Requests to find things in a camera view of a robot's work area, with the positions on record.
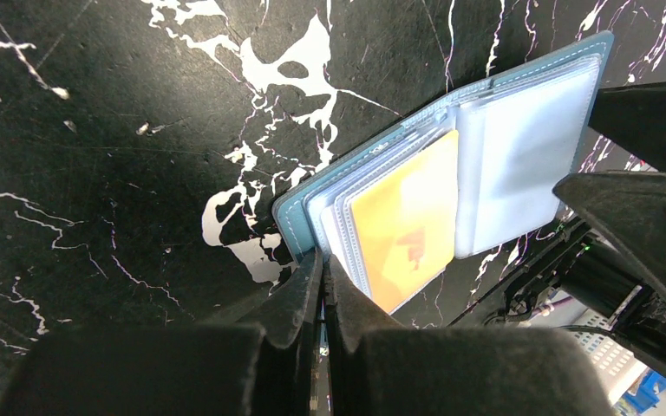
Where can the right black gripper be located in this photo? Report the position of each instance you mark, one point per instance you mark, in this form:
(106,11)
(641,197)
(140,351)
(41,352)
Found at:
(629,210)

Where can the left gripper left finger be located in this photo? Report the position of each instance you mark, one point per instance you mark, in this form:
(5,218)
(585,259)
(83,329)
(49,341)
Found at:
(261,364)

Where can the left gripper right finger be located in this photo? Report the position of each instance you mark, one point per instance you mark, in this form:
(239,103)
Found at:
(381,367)

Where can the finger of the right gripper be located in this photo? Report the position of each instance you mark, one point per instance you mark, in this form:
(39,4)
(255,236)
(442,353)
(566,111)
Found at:
(634,117)

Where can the orange credit card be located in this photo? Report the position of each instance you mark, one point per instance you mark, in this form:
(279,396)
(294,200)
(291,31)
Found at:
(405,223)

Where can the blue leather card holder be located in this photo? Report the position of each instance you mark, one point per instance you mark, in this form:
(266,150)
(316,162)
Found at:
(470,171)

